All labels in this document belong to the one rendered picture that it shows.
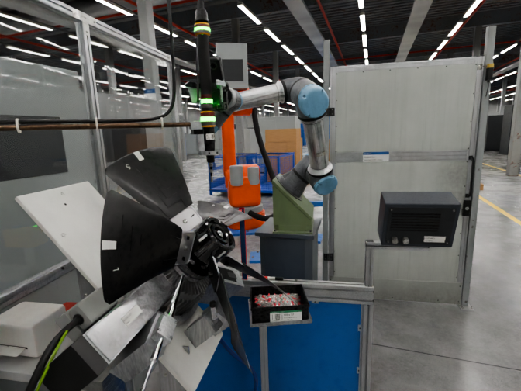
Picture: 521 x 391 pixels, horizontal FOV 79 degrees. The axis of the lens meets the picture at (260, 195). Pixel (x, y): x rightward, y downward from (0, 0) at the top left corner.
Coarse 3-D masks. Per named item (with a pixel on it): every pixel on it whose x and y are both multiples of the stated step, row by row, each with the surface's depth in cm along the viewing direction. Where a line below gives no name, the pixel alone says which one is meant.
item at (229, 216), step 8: (200, 200) 125; (200, 208) 119; (208, 208) 119; (216, 208) 120; (224, 208) 123; (232, 208) 126; (208, 216) 112; (216, 216) 111; (224, 216) 112; (232, 216) 114; (240, 216) 117; (248, 216) 122
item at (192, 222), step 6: (186, 210) 94; (192, 210) 95; (174, 216) 93; (180, 216) 93; (186, 216) 94; (192, 216) 94; (198, 216) 95; (174, 222) 92; (180, 222) 93; (192, 222) 94; (198, 222) 94; (186, 228) 93; (192, 228) 93
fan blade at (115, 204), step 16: (112, 192) 66; (112, 208) 65; (128, 208) 68; (144, 208) 72; (112, 224) 64; (128, 224) 67; (144, 224) 71; (160, 224) 75; (176, 224) 80; (112, 240) 63; (128, 240) 67; (144, 240) 70; (160, 240) 75; (176, 240) 80; (112, 256) 63; (128, 256) 66; (144, 256) 70; (160, 256) 76; (176, 256) 81; (128, 272) 66; (144, 272) 71; (160, 272) 77; (112, 288) 62; (128, 288) 67
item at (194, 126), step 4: (192, 124) 92; (196, 124) 92; (200, 124) 93; (192, 128) 92; (196, 128) 92; (200, 128) 93; (192, 132) 93; (196, 132) 92; (200, 132) 93; (196, 136) 94; (200, 136) 93; (196, 140) 95; (200, 140) 94; (196, 144) 96; (200, 144) 94; (196, 148) 96; (200, 148) 94; (204, 148) 94; (200, 152) 94; (204, 152) 94; (208, 152) 93; (212, 152) 94; (216, 152) 94; (220, 152) 96
